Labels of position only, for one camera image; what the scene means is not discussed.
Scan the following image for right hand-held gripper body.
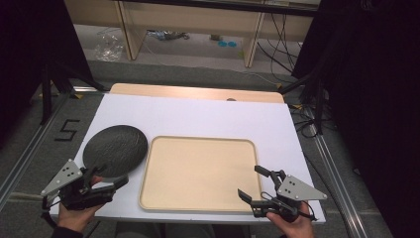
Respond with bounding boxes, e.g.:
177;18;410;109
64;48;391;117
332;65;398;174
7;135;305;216
250;170;328;223

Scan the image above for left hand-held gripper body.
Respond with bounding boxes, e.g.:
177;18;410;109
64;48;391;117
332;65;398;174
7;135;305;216
41;159;116;211

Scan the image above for dark grey round plate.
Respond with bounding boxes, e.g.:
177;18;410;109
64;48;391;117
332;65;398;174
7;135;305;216
81;124;150;179

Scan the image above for beige rectangular tray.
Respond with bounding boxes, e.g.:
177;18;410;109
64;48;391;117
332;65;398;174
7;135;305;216
138;135;264;215

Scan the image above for person's right hand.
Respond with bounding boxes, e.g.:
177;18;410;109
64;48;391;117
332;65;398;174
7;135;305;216
265;201;316;238

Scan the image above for person's left hand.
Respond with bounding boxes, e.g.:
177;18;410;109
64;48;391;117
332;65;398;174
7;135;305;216
56;175;105;233

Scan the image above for white table cover sheet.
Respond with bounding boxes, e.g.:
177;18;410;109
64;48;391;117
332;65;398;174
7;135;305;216
49;92;327;225

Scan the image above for black metal stand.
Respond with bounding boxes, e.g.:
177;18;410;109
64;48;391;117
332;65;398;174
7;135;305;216
279;70;327;136
40;61;107;126

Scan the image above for black curtain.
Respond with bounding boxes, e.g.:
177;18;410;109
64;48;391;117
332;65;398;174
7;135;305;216
0;0;95;147
291;0;420;238

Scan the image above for clear plastic bag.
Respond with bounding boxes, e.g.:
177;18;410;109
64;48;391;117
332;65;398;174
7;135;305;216
92;32;126;63

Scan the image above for crumpled shiny wrapper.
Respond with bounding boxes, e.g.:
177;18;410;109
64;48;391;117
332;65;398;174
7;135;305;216
146;29;191;42

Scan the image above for light wooden desk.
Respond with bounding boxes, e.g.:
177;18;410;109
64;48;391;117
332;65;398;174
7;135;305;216
63;0;322;69

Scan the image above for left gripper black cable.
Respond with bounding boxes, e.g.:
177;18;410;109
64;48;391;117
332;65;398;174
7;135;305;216
40;197;59;230

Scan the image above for aluminium floor rail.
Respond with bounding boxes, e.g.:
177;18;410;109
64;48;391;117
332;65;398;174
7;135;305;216
0;86;100;210
304;104;369;238

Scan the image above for black floor cable bundle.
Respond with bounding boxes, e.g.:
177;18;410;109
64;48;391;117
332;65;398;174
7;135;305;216
288;102;320;139

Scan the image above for black hanging cables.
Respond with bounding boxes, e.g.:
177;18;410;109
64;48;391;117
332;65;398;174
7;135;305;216
257;12;302;76

